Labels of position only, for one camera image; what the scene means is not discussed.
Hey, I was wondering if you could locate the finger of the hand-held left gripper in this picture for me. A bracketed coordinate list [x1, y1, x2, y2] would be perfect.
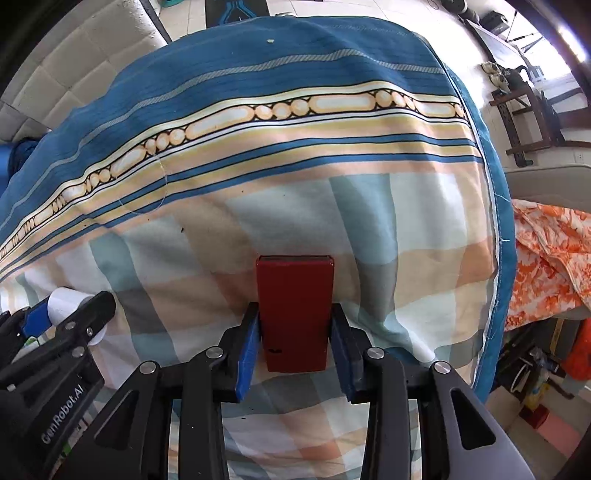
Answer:
[0, 298, 52, 356]
[0, 291, 117, 385]

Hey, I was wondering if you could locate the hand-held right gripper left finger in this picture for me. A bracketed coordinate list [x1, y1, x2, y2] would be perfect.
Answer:
[76, 302, 262, 480]

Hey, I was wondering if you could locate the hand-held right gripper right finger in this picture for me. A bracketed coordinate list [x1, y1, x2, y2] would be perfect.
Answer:
[330, 304, 536, 480]

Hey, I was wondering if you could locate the small white container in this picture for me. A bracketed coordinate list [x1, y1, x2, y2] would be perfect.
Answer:
[48, 287, 109, 347]

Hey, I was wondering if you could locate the red rectangular box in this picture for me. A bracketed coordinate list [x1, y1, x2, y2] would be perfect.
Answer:
[256, 255, 335, 373]

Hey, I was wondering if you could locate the blue exercise mat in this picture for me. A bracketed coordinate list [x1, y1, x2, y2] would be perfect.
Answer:
[0, 144, 14, 188]

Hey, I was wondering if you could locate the dark blue cloth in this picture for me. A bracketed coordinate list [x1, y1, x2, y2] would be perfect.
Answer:
[9, 138, 47, 178]

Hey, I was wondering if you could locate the small red block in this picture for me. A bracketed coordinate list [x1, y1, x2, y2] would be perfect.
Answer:
[519, 406, 550, 430]

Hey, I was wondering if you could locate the plaid tablecloth with blue border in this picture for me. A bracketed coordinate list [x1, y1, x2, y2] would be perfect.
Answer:
[0, 16, 515, 480]

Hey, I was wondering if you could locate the orange patterned cloth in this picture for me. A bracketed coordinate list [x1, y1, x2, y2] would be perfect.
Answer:
[503, 199, 591, 330]

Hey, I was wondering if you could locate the wide grey quilted chair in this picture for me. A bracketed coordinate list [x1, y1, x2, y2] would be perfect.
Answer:
[0, 0, 169, 144]

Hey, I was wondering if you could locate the dark wooden chair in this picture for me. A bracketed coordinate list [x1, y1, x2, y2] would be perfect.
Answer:
[489, 65, 566, 167]

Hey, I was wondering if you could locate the pair of light shoes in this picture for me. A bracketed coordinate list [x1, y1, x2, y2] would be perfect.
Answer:
[480, 62, 509, 88]

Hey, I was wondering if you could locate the black and blue floor mat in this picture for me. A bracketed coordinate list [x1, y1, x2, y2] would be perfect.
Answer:
[205, 0, 271, 24]

